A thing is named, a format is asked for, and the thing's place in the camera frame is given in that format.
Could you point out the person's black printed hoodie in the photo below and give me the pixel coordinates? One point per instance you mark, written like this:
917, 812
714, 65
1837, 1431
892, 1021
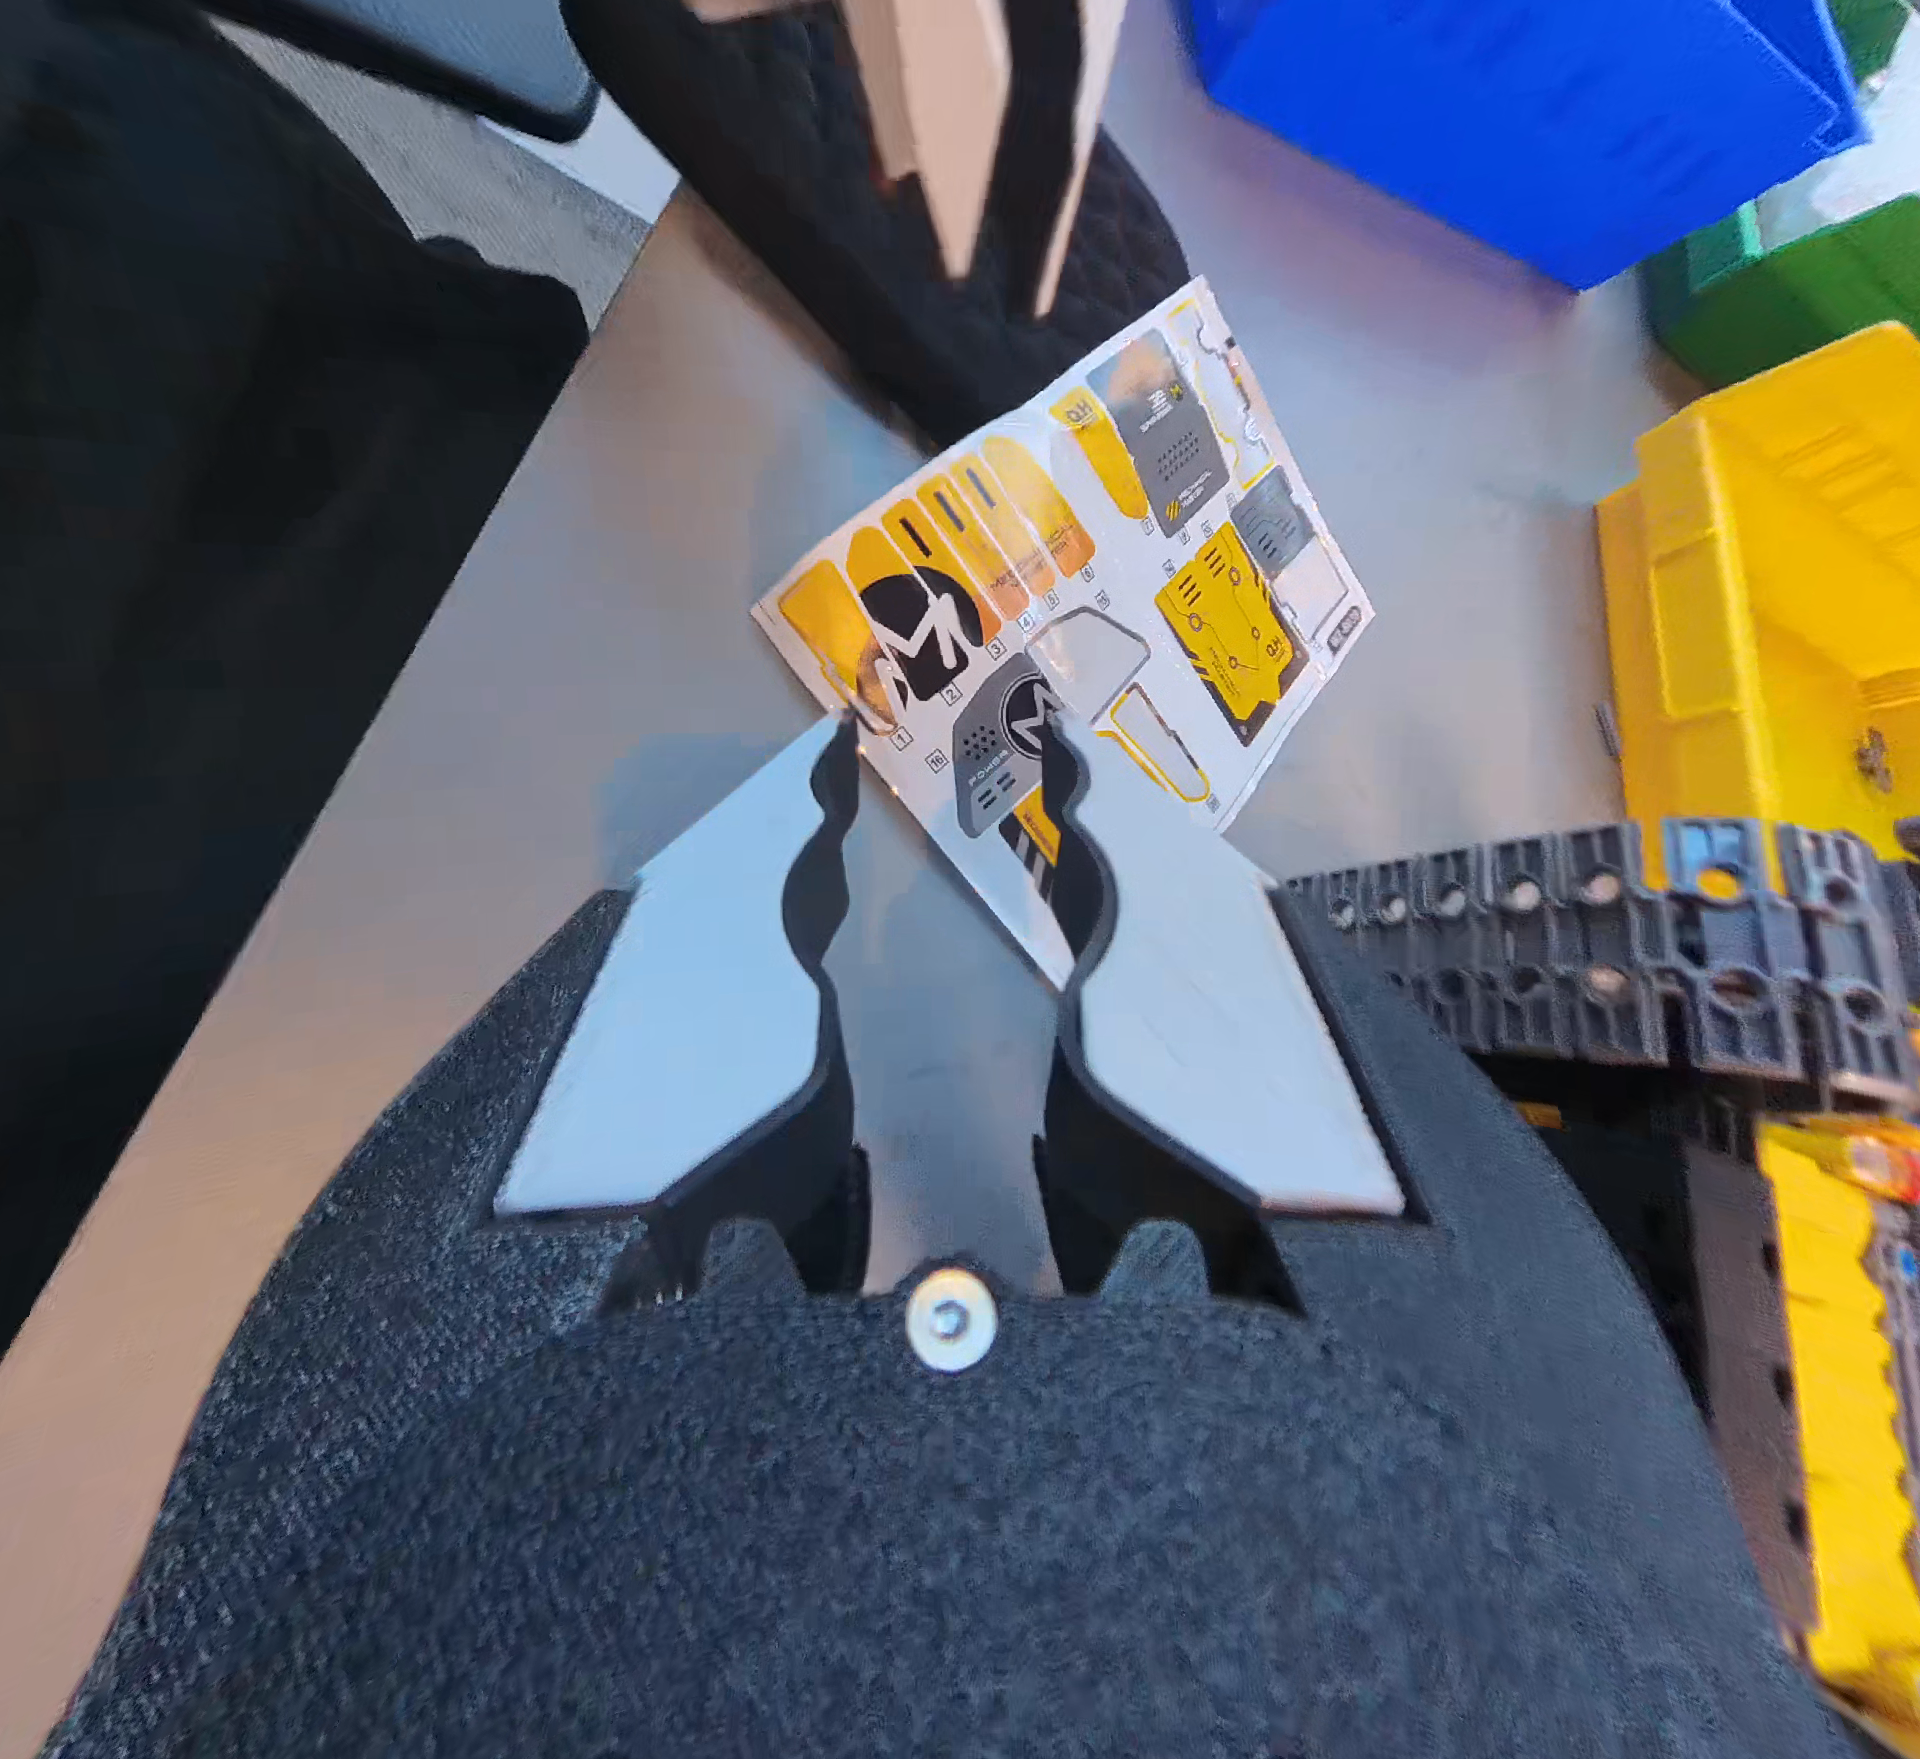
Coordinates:
224, 590

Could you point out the blue plastic storage bin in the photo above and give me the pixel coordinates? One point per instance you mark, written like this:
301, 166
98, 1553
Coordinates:
1500, 65

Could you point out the yellow plastic storage bin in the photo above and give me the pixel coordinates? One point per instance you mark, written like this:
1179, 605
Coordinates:
1755, 590

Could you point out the black chair armrest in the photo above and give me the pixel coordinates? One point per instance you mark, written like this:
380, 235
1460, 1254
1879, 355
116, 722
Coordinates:
781, 215

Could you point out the green plastic storage bin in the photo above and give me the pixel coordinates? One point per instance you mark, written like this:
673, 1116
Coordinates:
1800, 290

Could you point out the white bubble wrap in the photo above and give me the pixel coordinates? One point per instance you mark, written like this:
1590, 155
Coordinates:
1859, 169

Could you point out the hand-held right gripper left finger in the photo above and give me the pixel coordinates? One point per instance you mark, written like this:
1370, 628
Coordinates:
675, 1039

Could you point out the yellow brick toy robot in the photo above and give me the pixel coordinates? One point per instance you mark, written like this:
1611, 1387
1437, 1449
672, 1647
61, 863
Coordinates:
1575, 948

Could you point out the grey desk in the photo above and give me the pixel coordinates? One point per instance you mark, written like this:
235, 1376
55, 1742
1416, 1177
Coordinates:
599, 590

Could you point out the printed sticker sheet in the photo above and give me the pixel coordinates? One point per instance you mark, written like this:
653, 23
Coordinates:
1079, 650

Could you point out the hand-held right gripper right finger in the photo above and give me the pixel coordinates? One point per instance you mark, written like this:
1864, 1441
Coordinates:
1215, 1039

